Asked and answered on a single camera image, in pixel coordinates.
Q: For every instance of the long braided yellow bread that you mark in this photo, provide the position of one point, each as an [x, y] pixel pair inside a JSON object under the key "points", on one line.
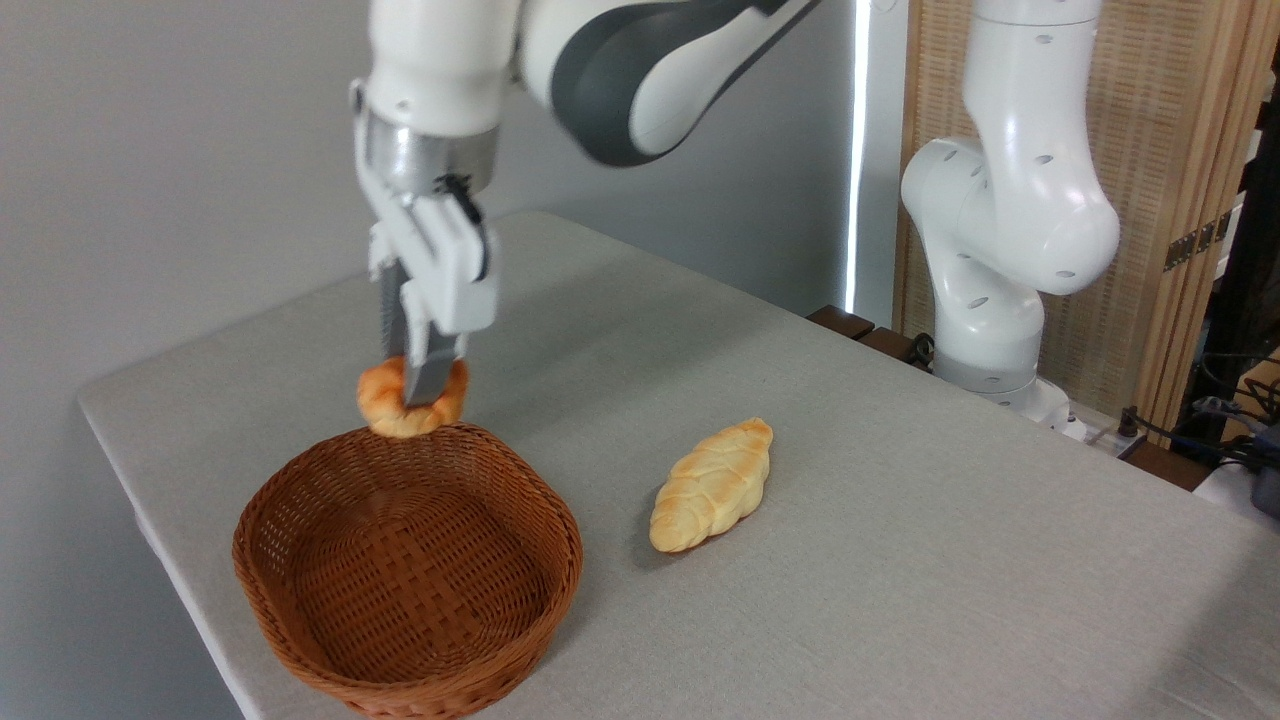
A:
{"points": [[710, 485]]}

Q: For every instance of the dark brown wooden block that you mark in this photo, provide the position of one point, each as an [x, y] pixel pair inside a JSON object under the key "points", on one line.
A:
{"points": [[890, 343], [840, 321]]}

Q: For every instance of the black screen hinge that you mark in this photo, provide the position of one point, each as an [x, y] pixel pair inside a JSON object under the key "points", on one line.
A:
{"points": [[1195, 240]]}

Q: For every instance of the brown wicker basket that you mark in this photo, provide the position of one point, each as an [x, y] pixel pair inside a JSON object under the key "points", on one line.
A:
{"points": [[400, 570]]}

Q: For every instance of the round orange bread roll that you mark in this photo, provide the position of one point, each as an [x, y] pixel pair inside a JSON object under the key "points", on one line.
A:
{"points": [[383, 400]]}

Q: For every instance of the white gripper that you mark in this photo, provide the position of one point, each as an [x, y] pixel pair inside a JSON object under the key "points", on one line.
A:
{"points": [[450, 270]]}

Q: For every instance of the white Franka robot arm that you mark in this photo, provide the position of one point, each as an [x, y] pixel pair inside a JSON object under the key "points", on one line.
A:
{"points": [[1000, 200]]}

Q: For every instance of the grey tablecloth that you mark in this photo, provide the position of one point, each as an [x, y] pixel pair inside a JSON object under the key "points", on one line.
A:
{"points": [[900, 560]]}

